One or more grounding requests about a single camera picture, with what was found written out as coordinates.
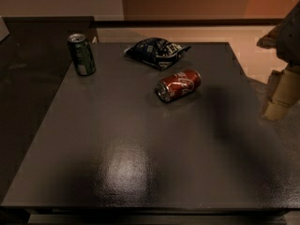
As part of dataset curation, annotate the red coke can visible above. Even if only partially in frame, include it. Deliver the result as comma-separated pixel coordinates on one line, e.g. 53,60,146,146
156,69,202,103

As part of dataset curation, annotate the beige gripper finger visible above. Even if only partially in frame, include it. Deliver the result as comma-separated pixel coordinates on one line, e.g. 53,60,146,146
257,26,280,49
262,67,300,121

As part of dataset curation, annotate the green soda can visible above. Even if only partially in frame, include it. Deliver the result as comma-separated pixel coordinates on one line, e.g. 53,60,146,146
67,34,96,76

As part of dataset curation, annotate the blue chip bag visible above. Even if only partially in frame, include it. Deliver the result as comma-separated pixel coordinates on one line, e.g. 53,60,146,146
124,37,190,71

